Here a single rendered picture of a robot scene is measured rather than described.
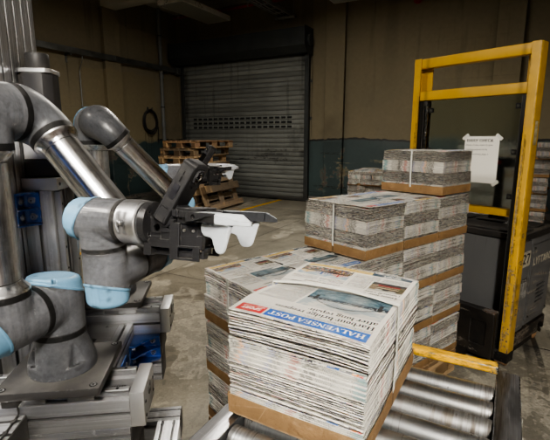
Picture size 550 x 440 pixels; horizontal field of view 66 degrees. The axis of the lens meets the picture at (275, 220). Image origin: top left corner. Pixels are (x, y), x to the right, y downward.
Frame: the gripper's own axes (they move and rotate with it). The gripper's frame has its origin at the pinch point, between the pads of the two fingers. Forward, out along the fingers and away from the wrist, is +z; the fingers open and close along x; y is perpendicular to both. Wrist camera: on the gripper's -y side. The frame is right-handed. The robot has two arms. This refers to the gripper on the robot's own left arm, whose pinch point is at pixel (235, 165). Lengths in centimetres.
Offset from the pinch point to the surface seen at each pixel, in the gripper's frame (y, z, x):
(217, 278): 39.9, -18.0, 23.6
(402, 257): 38, 70, 40
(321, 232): 30, 39, 17
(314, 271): 9, -23, 87
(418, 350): 28, 0, 104
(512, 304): 75, 155, 55
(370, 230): 22, 45, 40
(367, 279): 7, -17, 98
